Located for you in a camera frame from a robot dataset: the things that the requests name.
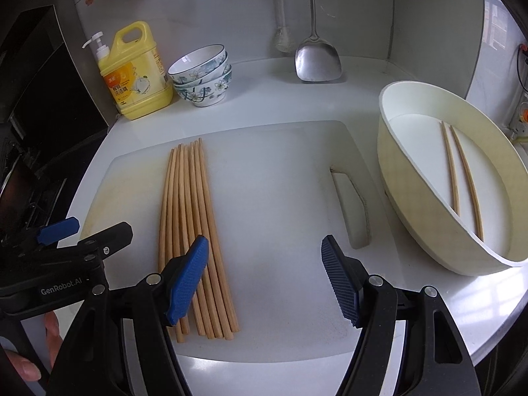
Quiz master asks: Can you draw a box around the person's left hand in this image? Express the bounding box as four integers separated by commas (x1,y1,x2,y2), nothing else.
0,311,63,382

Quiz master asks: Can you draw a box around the cream plastic basin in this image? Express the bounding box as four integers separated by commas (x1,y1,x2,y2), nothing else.
377,79,528,276

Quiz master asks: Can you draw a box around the metal spatula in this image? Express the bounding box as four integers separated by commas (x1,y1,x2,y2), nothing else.
294,0,343,83

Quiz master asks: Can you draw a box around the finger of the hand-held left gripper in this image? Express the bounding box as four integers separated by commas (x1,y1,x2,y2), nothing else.
78,221,135,263
0,216,82,253

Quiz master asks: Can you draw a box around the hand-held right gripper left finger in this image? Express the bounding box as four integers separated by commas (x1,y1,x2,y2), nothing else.
43,235,210,396

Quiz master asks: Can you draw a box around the black cable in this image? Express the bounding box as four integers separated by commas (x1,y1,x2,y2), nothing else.
515,43,528,92

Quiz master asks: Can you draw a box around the tapered wooden chopstick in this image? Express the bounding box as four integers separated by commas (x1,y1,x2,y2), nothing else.
449,124,484,242
440,121,461,217

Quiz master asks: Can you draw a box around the white dish brush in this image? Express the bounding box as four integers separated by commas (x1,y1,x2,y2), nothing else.
270,0,296,53

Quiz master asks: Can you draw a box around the white cutting board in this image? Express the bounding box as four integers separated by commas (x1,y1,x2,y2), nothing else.
80,120,372,359

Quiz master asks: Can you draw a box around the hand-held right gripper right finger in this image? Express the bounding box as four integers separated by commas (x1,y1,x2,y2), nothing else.
321,235,481,396

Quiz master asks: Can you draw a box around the bundle of wooden chopsticks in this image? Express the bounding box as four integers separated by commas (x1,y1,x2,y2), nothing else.
158,138,241,343

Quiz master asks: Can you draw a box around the yellow dish soap bottle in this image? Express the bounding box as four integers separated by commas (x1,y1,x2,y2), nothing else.
82,20,174,121

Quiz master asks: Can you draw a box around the black kitchen appliance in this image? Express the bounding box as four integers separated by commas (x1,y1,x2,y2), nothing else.
0,4,114,252

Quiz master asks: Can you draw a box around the floral ceramic bowl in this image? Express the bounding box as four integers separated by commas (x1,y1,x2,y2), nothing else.
171,63,232,93
175,75,234,108
167,44,229,86

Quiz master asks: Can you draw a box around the gas pipe with yellow valve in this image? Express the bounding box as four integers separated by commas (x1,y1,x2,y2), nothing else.
508,91,528,143

